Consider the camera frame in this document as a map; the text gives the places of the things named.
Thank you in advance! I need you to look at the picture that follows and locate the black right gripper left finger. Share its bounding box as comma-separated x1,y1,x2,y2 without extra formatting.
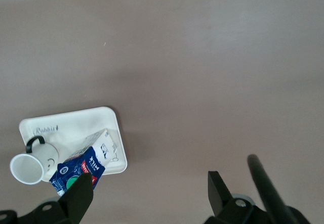
0,173,95,224

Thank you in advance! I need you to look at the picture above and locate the cream rabbit print tray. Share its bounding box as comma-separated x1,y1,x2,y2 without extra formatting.
19,106,128,176

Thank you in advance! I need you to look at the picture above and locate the blue and white milk carton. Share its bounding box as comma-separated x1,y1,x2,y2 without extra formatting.
49,129,119,197

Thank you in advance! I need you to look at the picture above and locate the brown table cover mat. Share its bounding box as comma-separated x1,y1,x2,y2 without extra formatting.
0,0,324,224

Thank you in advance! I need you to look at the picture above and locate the white smiley mug black handle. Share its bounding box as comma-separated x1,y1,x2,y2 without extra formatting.
9,136,60,186

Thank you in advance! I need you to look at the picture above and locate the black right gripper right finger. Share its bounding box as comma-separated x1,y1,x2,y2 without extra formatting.
204,170,311,224

